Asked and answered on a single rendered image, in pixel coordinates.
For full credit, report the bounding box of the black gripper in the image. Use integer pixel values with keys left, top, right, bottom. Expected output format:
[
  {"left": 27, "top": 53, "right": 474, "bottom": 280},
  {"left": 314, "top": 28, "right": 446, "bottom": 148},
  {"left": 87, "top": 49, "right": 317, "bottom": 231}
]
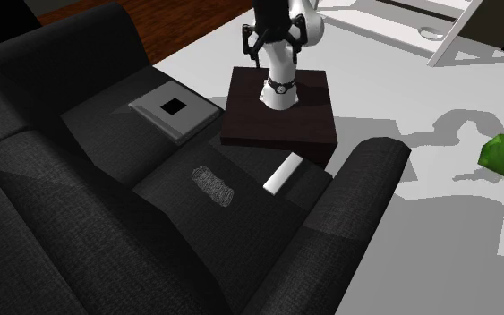
[{"left": 241, "top": 0, "right": 309, "bottom": 71}]

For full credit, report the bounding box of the dark brown robot stand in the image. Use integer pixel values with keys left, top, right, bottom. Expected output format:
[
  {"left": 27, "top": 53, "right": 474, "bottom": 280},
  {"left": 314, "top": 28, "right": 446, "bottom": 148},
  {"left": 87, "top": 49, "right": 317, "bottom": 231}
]
[{"left": 219, "top": 66, "right": 338, "bottom": 168}]

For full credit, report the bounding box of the dark grey fabric sofa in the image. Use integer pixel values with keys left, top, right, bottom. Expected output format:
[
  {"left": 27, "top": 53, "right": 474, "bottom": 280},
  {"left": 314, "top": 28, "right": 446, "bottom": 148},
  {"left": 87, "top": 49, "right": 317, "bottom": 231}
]
[{"left": 0, "top": 2, "right": 413, "bottom": 315}]

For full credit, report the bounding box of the dark wire mesh object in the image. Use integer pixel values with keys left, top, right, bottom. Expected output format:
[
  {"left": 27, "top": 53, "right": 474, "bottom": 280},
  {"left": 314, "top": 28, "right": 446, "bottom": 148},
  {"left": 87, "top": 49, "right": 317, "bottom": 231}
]
[{"left": 191, "top": 166, "right": 235, "bottom": 208}]

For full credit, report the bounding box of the white remote control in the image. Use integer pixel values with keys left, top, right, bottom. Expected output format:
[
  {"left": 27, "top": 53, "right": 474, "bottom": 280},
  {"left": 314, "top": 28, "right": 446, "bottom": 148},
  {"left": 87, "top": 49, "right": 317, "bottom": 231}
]
[{"left": 262, "top": 151, "right": 304, "bottom": 196}]

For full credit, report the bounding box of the white table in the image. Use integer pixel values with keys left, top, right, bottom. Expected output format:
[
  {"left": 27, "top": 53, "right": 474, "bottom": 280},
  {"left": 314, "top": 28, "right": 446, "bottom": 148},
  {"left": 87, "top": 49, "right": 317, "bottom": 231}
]
[{"left": 313, "top": 0, "right": 485, "bottom": 68}]

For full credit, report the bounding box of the grey book with black square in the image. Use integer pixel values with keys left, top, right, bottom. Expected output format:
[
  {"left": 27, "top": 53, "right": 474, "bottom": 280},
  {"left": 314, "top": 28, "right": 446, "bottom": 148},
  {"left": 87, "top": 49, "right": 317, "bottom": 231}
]
[{"left": 127, "top": 80, "right": 225, "bottom": 146}]

